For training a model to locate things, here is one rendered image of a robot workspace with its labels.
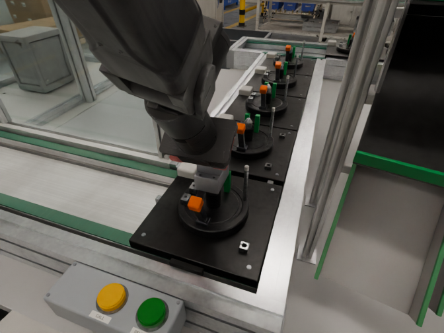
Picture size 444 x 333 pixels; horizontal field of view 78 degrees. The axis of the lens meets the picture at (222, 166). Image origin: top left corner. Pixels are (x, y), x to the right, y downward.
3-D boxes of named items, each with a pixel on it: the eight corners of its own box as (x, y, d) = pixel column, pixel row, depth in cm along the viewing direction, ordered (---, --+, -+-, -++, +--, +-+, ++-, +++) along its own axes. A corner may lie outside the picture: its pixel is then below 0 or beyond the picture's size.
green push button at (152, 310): (158, 335, 39) (156, 330, 37) (133, 325, 40) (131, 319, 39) (171, 308, 42) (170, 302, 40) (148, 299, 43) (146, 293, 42)
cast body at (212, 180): (218, 195, 47) (218, 160, 43) (194, 189, 48) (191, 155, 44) (232, 168, 53) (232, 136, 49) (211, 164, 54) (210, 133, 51)
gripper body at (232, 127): (175, 116, 42) (154, 90, 35) (239, 125, 40) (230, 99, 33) (162, 156, 41) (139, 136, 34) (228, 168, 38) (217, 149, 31)
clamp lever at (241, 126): (244, 149, 68) (243, 129, 61) (237, 148, 68) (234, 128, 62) (248, 138, 70) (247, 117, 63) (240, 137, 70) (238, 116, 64)
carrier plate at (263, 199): (257, 288, 44) (258, 281, 43) (130, 247, 51) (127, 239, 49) (281, 192, 62) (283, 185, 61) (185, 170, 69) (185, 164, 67)
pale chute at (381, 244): (411, 316, 37) (421, 328, 33) (314, 272, 43) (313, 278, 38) (472, 125, 39) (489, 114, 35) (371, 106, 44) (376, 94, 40)
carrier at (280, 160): (283, 188, 63) (291, 142, 56) (188, 167, 70) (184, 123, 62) (296, 137, 82) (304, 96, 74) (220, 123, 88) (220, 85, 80)
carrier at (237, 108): (296, 136, 82) (304, 96, 74) (220, 123, 88) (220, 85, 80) (304, 103, 100) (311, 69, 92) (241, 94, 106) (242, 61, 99)
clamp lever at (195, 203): (206, 225, 49) (197, 209, 42) (195, 222, 49) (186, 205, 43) (213, 207, 51) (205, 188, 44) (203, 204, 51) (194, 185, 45)
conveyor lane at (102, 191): (253, 312, 50) (258, 284, 44) (-58, 203, 72) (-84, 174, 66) (280, 206, 71) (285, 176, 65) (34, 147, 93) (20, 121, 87)
